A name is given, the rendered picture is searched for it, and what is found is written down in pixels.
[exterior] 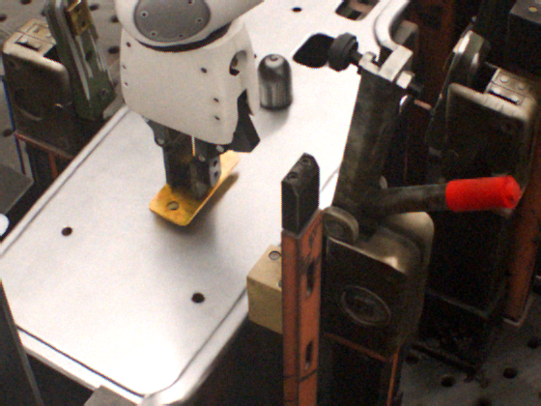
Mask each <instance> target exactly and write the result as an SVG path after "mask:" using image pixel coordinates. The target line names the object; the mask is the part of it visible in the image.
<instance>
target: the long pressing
mask: <svg viewBox="0 0 541 406"><path fill-rule="evenodd" d="M345 1H346V0H266V1H265V2H264V3H261V4H260V5H258V6H257V7H255V8H254V9H252V10H249V11H248V12H246V13H245V14H244V15H242V16H241V17H242V18H243V23H244V25H245V28H246V30H247V33H248V36H249V38H250V41H251V45H252V48H253V52H254V55H256V56H257V57H256V58H255V62H256V67H257V68H258V65H259V62H260V60H261V59H262V58H263V57H264V56H265V55H266V54H273V53H276V54H282V55H283V56H285V57H286V58H287V60H288V61H289V63H290V65H291V67H292V70H293V90H294V100H293V102H292V103H291V104H290V105H289V106H288V107H286V108H283V109H279V110H269V109H265V108H264V107H262V106H260V105H259V110H258V111H257V112H256V113H255V115H254V116H251V115H249V116H250V119H251V121H252V123H253V125H254V128H255V130H256V131H257V133H258V136H259V138H260V143H259V144H258V146H257V147H256V148H255V149H254V150H253V152H252V153H251V154H246V153H236V154H238V155H239V157H240V161H239V163H238V164H237V165H236V166H235V168H234V169H233V170H232V171H231V172H230V174H229V175H228V176H227V177H226V179H225V180H224V181H223V182H222V183H221V185H220V186H219V187H218V188H217V189H216V191H215V192H214V193H213V194H212V196H211V197H210V198H209V199H208V201H207V202H206V203H205V204H204V205H203V207H202V208H201V209H200V210H199V211H198V213H197V214H196V215H195V216H194V217H193V219H192V220H191V221H190V222H189V223H188V224H186V225H180V224H178V223H175V222H173V221H170V220H169V219H166V218H164V217H161V216H159V215H157V214H155V213H153V212H151V211H150V209H149V203H150V201H151V200H152V199H153V198H154V197H155V196H156V194H157V192H158V191H159V190H160V189H161V187H162V186H163V185H164V184H165V183H166V179H165V171H164V160H163V153H162V148H161V147H159V146H157V145H156V143H155V139H154V133H153V131H152V130H151V129H150V127H149V126H148V124H147V123H146V122H145V121H143V119H142V117H141V116H140V115H139V114H137V113H136V112H134V111H131V109H130V108H128V106H127V105H126V104H123V105H122V106H121V107H120V108H119V109H118V110H117V111H116V112H115V113H114V114H113V115H112V116H111V117H110V118H109V120H108V121H107V122H106V123H105V125H104V126H103V127H102V128H101V129H100V130H99V131H98V132H97V134H96V135H94V136H93V137H92V138H91V139H90V140H89V141H88V142H87V143H86V145H85V146H84V147H83V148H82V149H81V150H80V152H79V153H78V154H77V156H76V157H75V158H74V159H73V160H72V161H71V162H70V164H69V165H68V166H66V167H65V168H64V169H63V171H62V172H61V173H60V174H59V175H58V176H57V178H56V180H55V181H54V182H53V183H52V184H51V185H50V186H49V188H47V189H46V190H45V191H44V192H43V194H42V195H41V196H40V197H39V199H38V200H37V201H36V202H35V204H33V206H32V207H31V208H30V209H29V210H28V212H27V213H26V214H25V215H24V216H23V217H22V218H21V219H20V220H19V221H18V223H17V224H16V225H15V226H14V229H12V230H11V231H10V233H9V234H8V235H7V236H6V238H5V239H4V240H2V241H1V243H0V278H1V281H2V284H3V287H4V290H5V293H6V295H7V298H8V301H9V304H10V309H11V312H12V315H13V317H14V321H15V324H16V326H17V329H18V333H19V335H20V338H21V341H22V344H23V346H24V349H25V352H26V355H27V357H28V358H30V359H31V360H33V361H34V362H36V363H39V364H40V365H42V366H44V367H45V368H47V369H48V370H50V371H52V372H54V373H55V374H57V375H59V376H60V377H62V378H63V379H65V380H67V381H69V382H70V383H72V384H75V385H77V386H79V387H80V388H81V389H83V390H85V391H86V392H88V393H90V394H93V393H94V391H95V390H96V389H97V388H98V387H99V385H100V384H104V385H105V386H106V387H108V388H109V389H111V390H113V391H115V392H117V393H119V394H121V395H123V396H124V397H126V398H127V399H129V400H131V401H133V402H135V403H137V404H139V405H140V406H193V405H194V403H195V402H196V401H197V400H198V399H199V398H200V397H201V396H202V395H203V393H204V391H205V390H206V389H207V387H208V386H209V385H210V384H211V383H212V381H213V380H214V378H215V377H216V375H217V374H218V372H219V371H221V369H222V368H223V367H224V365H225V364H226V363H228V360H229V359H230V358H231V356H232V355H234V353H235V352H236V350H237V349H238V348H239V346H240V345H241V344H242V343H243V341H244V340H245V339H246V337H247V336H248V335H249V333H250V331H251V330H252V329H253V328H251V327H249V325H248V307H247V290H246V275H247V274H248V272H249V271H250V270H251V268H252V267H253V266H254V265H255V263H256V262H257V261H258V259H259V258H260V257H261V255H262V254H263V253H264V251H265V250H266V249H267V247H268V246H269V245H270V244H272V245H275V246H277V247H280V231H281V230H282V229H283V228H281V192H280V182H281V180H282V179H283V178H284V177H285V175H286V174H287V173H288V171H289V170H290V169H291V168H292V166H293V165H294V164H295V163H296V161H297V160H298V159H299V157H300V156H301V155H302V153H307V154H309V155H312V156H313V157H314V158H315V160H316V162H317V163H318V165H319V167H320V193H319V207H320V208H322V210H323V209H324V208H325V207H327V206H330V202H331V198H332V195H333V191H334V187H335V183H336V179H337V175H338V171H339V167H340V163H341V160H342V156H343V152H344V148H345V144H346V140H347V137H348V136H347V133H348V129H349V125H350V122H351V118H352V114H353V111H354V107H355V106H354V103H355V99H356V93H357V89H358V85H359V79H360V75H359V74H357V73H356V70H357V67H355V66H353V65H350V66H349V68H348V69H346V70H345V71H343V70H342V71H341V72H335V71H333V70H331V69H329V68H328V66H327V64H328V62H326V63H325V65H324V66H322V67H321V68H319V69H310V68H307V67H305V66H303V65H300V64H298V63H296V61H295V60H294V56H296V55H297V54H298V52H299V51H300V50H301V49H302V48H303V47H304V46H305V45H306V44H307V43H308V42H309V41H310V40H311V39H312V37H314V36H325V37H328V38H331V39H333V40H334V39H335V38H337V36H338V35H339V34H341V33H342V34H344V33H345V32H348V33H350V34H352V35H355V36H356V41H357V42H358V48H357V52H359V53H361V54H363V55H364V53H365V52H367V51H369V50H370V51H371V52H373V53H375V54H377V58H376V61H377V60H378V56H379V53H380V50H381V44H382V43H383V41H384V40H385V39H387V40H390V41H392V42H394V40H393V38H392V34H393V33H394V30H395V29H397V27H398V26H399V24H400V23H401V22H402V21H403V20H404V18H405V17H406V16H407V14H409V13H410V10H411V9H413V7H414V6H415V4H416V3H417V2H418V1H419V0H380V1H379V3H378V4H377V5H376V6H375V8H373V9H372V10H371V13H369V14H368V15H367V16H366V17H365V18H364V19H363V20H361V21H353V20H349V19H347V18H344V17H341V16H339V15H337V14H336V13H335V12H336V11H337V10H338V9H339V8H340V7H341V5H343V4H344V2H345ZM293 8H301V12H298V13H296V12H293V11H292V9H293ZM66 227H69V228H71V229H72V233H71V234H70V235H69V236H63V235H62V234H61V232H62V230H63V229H64V228H66ZM198 293H199V294H202V295H204V296H205V300H204V301H203V302H202V303H199V304H197V303H195V302H193V301H192V299H191V298H192V296H193V295H194V294H198Z"/></svg>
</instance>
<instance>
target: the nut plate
mask: <svg viewBox="0 0 541 406"><path fill-rule="evenodd" d="M220 161H221V176H220V179H219V181H218V182H217V183H216V184H215V185H214V186H213V187H209V188H208V189H207V191H206V192H205V193H204V194H203V195H202V197H201V198H197V197H195V196H193V194H192V192H191V183H190V177H189V176H190V174H189V168H190V165H188V166H187V167H186V169H185V170H184V171H183V172H182V173H181V175H180V182H179V183H178V184H177V185H175V186H173V187H172V186H169V185H167V184H166V183H165V184H164V185H163V186H162V187H161V189H160V190H159V191H158V192H157V194H156V196H155V197H154V198H153V199H152V200H151V201H150V203H149V209H150V211H151V212H153V213H155V214H157V215H159V216H161V217H163V218H166V219H169V220H171V221H173V222H175V223H178V224H180V225H186V224H188V223H189V222H190V221H191V220H192V219H193V217H194V216H195V215H196V214H197V213H198V211H199V210H200V209H201V208H202V207H203V205H204V204H205V203H206V202H207V201H208V199H209V198H210V197H211V196H212V194H213V193H214V192H215V191H216V189H217V188H218V187H219V186H220V185H221V183H222V182H223V181H224V180H225V179H226V177H227V176H228V175H229V174H230V172H231V171H232V170H233V169H234V168H235V166H236V165H237V164H238V163H239V161H240V157H239V155H238V154H236V153H234V152H231V151H228V152H227V153H226V154H223V155H221V156H220ZM173 203H176V204H179V205H180V208H179V209H178V210H176V211H171V210H169V209H168V206H169V205H170V204H173Z"/></svg>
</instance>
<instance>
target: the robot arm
mask: <svg viewBox="0 0 541 406"><path fill-rule="evenodd" d="M265 1H266V0H114V3H113V6H114V8H115V11H116V16H117V18H118V19H119V20H120V24H122V26H123V34H122V38H121V54H120V62H121V71H120V74H121V81H122V91H123V95H124V97H123V102H124V104H126V105H127V106H128V108H130V109H131V111H134V112H136V113H137V114H139V115H140V116H141V117H142V119H143V121H145V122H146V123H147V124H148V126H149V127H150V129H151V130H152V131H153V133H154V139H155V143H156V145H157V146H159V147H161V148H162V153H163V160H164V171H165V179H166V184H167V185H169V186H172V187H173V186H175V185H177V184H178V183H179V182H180V175H181V173H182V172H183V171H184V170H185V169H186V167H187V166H188V165H190V168H189V174H190V183H191V192H192V194H193V196H195V197H197V198H201V197H202V195H203V194H204V193H205V192H206V191H207V189H208V188H209V187H213V186H214V185H215V184H216V183H217V182H218V181H219V179H220V176H221V161H220V156H221V155H223V154H226V153H227V152H228V151H233V152H234V153H246V154H251V153H252V152H253V150H254V149H255V148H256V147H257V146H258V144H259V143H260V138H259V136H258V133H257V131H256V130H255V128H254V125H253V123H252V121H251V119H250V116H249V115H251V116H254V115H255V113H256V112H257V111H258V110H259V90H258V80H257V67H256V62H255V57H254V52H253V48H252V45H251V41H250V38H249V36H248V33H247V30H246V28H245V25H244V23H243V18H242V17H241V16H242V15H245V13H246V12H248V11H249V10H252V9H254V8H255V7H257V6H258V5H260V4H261V3H264V2H265ZM192 136H193V137H194V149H195V156H194V152H193V142H192Z"/></svg>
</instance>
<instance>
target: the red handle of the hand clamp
mask: <svg viewBox="0 0 541 406"><path fill-rule="evenodd" d="M519 196H520V190H519V187H518V184H517V183H516V182H515V180H514V179H513V178H512V177H509V176H507V177H506V176H498V177H489V178H480V179H469V180H452V181H450V182H449V184H439V185H429V186H418V187H397V188H376V189H371V190H370V193H369V194H368V195H367V197H366V198H365V201H364V204H363V208H362V211H361V215H360V216H361V217H368V216H378V215H392V214H406V213H420V212H434V211H447V210H450V211H451V212H454V213H458V212H470V211H484V210H497V209H510V208H513V207H514V206H515V204H516V203H517V200H519Z"/></svg>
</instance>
